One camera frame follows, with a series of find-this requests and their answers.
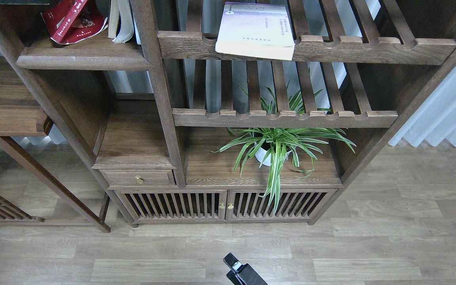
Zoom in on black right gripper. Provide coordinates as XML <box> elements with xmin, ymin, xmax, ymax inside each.
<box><xmin>223</xmin><ymin>253</ymin><xmax>267</xmax><ymax>285</ymax></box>

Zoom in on white lavender book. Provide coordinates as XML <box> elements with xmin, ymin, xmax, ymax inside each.
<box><xmin>215</xmin><ymin>2</ymin><xmax>295</xmax><ymax>60</ymax></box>

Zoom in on red paperback book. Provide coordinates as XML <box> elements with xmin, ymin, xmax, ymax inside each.
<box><xmin>41</xmin><ymin>0</ymin><xmax>108</xmax><ymax>45</ymax></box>

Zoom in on yellow-green black book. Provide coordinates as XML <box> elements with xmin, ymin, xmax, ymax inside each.
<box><xmin>0</xmin><ymin>0</ymin><xmax>52</xmax><ymax>5</ymax></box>

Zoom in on beige upright books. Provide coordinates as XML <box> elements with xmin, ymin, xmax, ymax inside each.
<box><xmin>107</xmin><ymin>0</ymin><xmax>141</xmax><ymax>45</ymax></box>

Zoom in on brass cabinet door knobs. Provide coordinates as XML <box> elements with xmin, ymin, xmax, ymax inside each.
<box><xmin>219</xmin><ymin>203</ymin><xmax>235</xmax><ymax>210</ymax></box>

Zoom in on white plant pot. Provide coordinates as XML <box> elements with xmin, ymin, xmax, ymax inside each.
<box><xmin>255</xmin><ymin>142</ymin><xmax>292</xmax><ymax>166</ymax></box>

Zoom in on dark wooden bookshelf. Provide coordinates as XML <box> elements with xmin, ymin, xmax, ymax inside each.
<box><xmin>0</xmin><ymin>0</ymin><xmax>456</xmax><ymax>227</ymax></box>

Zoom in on white curtain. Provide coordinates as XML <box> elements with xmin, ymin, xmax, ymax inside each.
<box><xmin>389</xmin><ymin>67</ymin><xmax>456</xmax><ymax>147</ymax></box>

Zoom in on wooden side table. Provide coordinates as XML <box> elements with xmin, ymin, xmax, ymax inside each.
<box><xmin>0</xmin><ymin>56</ymin><xmax>110</xmax><ymax>233</ymax></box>

